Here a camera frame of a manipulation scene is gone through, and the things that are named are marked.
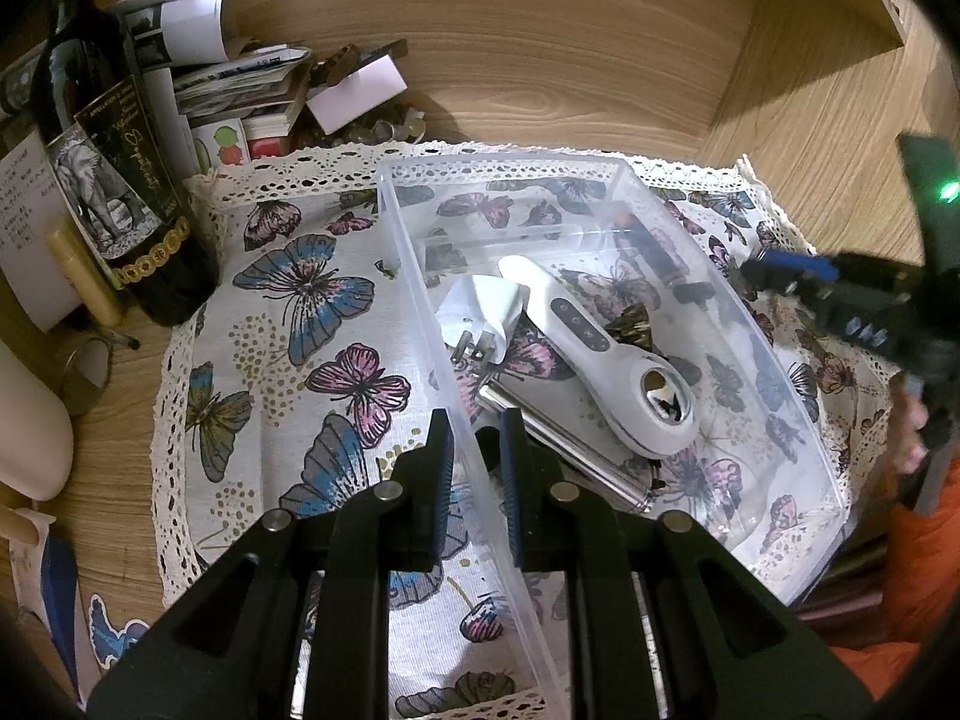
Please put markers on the fruit print box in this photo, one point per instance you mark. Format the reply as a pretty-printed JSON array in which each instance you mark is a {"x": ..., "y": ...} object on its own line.
[{"x": 225, "y": 142}]

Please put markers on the person's right hand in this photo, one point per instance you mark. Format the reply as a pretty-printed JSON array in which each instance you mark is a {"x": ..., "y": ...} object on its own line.
[{"x": 907, "y": 427}]

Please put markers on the white handwritten paper note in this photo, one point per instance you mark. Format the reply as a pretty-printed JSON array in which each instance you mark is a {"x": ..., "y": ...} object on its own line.
[{"x": 30, "y": 240}]

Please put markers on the white handheld massager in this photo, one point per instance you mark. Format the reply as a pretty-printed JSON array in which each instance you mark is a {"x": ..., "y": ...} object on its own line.
[{"x": 585, "y": 330}]

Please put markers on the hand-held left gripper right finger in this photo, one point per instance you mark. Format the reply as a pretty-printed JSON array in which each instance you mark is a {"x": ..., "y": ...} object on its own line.
[{"x": 512, "y": 480}]

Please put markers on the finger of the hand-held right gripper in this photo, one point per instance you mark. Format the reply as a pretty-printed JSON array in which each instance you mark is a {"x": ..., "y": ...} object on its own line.
[{"x": 799, "y": 271}]

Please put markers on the pile of small trinkets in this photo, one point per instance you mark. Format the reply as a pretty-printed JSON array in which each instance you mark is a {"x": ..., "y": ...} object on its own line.
[{"x": 382, "y": 127}]

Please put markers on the white charger plug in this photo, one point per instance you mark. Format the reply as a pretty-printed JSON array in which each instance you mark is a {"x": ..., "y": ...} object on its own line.
[{"x": 472, "y": 311}]

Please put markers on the pink and white box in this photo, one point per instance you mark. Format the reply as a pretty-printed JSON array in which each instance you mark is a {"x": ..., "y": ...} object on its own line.
[{"x": 356, "y": 94}]

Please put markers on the white rounded object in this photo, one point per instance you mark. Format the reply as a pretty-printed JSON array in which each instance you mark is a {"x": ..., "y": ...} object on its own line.
[{"x": 30, "y": 427}]

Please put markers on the butterfly print lace cloth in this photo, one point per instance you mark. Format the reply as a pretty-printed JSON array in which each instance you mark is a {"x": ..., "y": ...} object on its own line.
[{"x": 300, "y": 300}]

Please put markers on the blue butterfly sticker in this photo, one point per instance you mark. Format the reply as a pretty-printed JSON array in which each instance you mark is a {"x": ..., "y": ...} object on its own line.
[{"x": 112, "y": 626}]

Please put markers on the silver metal flashlight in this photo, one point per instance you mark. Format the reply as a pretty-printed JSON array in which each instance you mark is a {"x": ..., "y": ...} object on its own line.
[{"x": 585, "y": 457}]

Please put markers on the dark wine bottle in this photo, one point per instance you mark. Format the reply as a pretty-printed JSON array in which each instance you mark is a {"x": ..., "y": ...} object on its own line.
[{"x": 127, "y": 202}]

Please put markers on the stack of books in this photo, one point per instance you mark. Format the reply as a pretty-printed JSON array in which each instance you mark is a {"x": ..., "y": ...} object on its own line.
[{"x": 247, "y": 90}]

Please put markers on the rolled printed papers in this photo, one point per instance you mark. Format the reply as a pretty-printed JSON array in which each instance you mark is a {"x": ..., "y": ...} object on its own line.
[{"x": 187, "y": 22}]

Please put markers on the person's right forearm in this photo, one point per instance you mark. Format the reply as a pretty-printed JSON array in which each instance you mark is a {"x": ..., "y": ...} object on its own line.
[{"x": 922, "y": 577}]

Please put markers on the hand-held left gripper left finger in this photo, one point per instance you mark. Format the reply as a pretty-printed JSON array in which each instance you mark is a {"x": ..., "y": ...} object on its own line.
[{"x": 442, "y": 495}]

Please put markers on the cream cylinder stick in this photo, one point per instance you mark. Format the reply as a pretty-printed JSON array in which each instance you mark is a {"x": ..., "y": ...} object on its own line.
[{"x": 79, "y": 270}]

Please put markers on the clear plastic storage box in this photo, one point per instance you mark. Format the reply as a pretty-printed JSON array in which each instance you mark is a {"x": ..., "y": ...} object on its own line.
[{"x": 420, "y": 277}]

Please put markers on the blue card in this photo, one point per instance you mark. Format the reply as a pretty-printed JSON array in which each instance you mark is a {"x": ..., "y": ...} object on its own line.
[{"x": 60, "y": 585}]

